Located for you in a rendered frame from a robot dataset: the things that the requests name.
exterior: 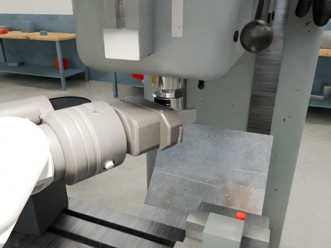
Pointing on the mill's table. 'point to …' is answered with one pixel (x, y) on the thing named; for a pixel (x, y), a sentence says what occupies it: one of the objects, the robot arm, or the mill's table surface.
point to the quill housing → (171, 38)
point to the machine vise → (259, 232)
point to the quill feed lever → (257, 30)
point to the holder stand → (42, 209)
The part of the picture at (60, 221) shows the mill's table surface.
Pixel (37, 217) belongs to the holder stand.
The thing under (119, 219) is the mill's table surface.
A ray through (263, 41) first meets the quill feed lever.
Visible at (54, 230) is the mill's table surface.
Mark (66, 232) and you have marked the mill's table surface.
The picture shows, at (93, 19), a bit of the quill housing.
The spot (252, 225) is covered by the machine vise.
